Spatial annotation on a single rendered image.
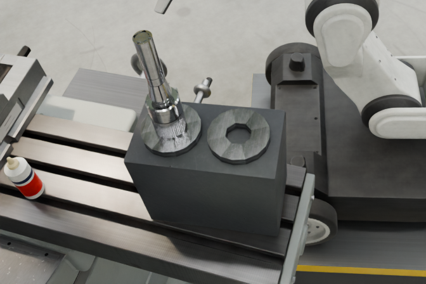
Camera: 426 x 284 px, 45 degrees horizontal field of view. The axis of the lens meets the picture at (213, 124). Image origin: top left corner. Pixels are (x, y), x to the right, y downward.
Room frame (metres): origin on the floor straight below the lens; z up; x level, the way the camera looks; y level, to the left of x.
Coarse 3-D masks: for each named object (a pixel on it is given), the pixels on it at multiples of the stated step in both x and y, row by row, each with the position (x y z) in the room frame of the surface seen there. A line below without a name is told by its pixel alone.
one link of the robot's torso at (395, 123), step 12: (408, 60) 0.83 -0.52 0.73; (420, 60) 0.82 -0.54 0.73; (420, 72) 0.82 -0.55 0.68; (420, 84) 0.81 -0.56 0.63; (396, 108) 0.68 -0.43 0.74; (408, 108) 0.67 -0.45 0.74; (420, 108) 0.67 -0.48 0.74; (372, 120) 0.69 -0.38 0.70; (384, 120) 0.67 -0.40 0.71; (396, 120) 0.66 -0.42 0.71; (408, 120) 0.66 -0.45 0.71; (420, 120) 0.65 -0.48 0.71; (372, 132) 0.68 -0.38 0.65; (384, 132) 0.67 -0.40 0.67; (396, 132) 0.66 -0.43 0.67; (408, 132) 0.65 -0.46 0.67; (420, 132) 0.65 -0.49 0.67
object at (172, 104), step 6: (174, 90) 0.46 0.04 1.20; (174, 96) 0.45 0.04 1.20; (150, 102) 0.45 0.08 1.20; (168, 102) 0.44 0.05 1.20; (174, 102) 0.44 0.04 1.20; (150, 108) 0.44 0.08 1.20; (156, 108) 0.44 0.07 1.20; (162, 108) 0.44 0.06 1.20; (168, 108) 0.43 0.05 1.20; (174, 108) 0.44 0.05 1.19; (156, 114) 0.43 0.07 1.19; (162, 114) 0.43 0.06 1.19
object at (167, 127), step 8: (176, 112) 0.44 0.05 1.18; (152, 120) 0.44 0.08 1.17; (160, 120) 0.43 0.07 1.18; (168, 120) 0.43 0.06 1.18; (176, 120) 0.44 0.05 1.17; (184, 120) 0.45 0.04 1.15; (160, 128) 0.44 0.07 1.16; (168, 128) 0.43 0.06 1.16; (176, 128) 0.43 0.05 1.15; (184, 128) 0.44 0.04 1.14; (160, 136) 0.44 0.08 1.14; (168, 136) 0.43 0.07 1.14; (176, 136) 0.43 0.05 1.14
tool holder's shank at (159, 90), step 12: (132, 36) 0.46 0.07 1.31; (144, 36) 0.46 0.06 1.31; (144, 48) 0.44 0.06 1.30; (156, 48) 0.45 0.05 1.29; (144, 60) 0.44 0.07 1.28; (156, 60) 0.45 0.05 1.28; (144, 72) 0.45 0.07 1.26; (156, 72) 0.44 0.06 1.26; (156, 84) 0.44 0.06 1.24; (168, 84) 0.45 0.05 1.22; (156, 96) 0.44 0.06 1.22; (168, 96) 0.44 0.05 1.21
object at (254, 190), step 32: (192, 128) 0.44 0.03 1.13; (224, 128) 0.43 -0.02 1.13; (256, 128) 0.42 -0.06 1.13; (128, 160) 0.42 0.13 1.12; (160, 160) 0.41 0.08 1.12; (192, 160) 0.40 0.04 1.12; (224, 160) 0.38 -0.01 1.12; (256, 160) 0.38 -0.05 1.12; (160, 192) 0.41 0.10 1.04; (192, 192) 0.39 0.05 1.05; (224, 192) 0.37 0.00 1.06; (256, 192) 0.35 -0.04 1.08; (192, 224) 0.39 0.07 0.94; (224, 224) 0.37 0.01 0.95; (256, 224) 0.35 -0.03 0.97
